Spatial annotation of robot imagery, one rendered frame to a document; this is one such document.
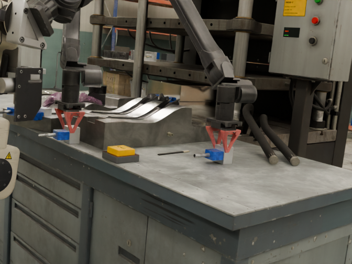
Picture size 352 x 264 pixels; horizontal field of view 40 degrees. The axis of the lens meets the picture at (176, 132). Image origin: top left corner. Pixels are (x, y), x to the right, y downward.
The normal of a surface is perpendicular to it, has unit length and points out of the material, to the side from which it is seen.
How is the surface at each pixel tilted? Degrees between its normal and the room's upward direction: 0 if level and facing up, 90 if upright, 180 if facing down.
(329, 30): 90
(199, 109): 90
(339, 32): 90
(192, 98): 90
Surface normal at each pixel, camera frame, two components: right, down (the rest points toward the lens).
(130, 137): 0.65, 0.19
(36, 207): -0.75, 0.04
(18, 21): -0.51, -0.04
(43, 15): 0.85, 0.17
